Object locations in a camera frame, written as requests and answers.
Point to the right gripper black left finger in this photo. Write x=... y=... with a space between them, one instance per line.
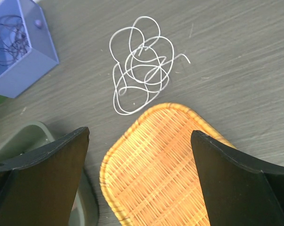
x=38 y=188

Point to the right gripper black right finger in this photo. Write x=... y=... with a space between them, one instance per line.
x=238 y=189

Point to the dark green tray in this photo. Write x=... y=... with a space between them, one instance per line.
x=34 y=135

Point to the orange woven basket tray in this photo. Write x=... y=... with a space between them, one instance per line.
x=149 y=177

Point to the blue plastic box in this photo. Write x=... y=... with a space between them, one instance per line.
x=27 y=51

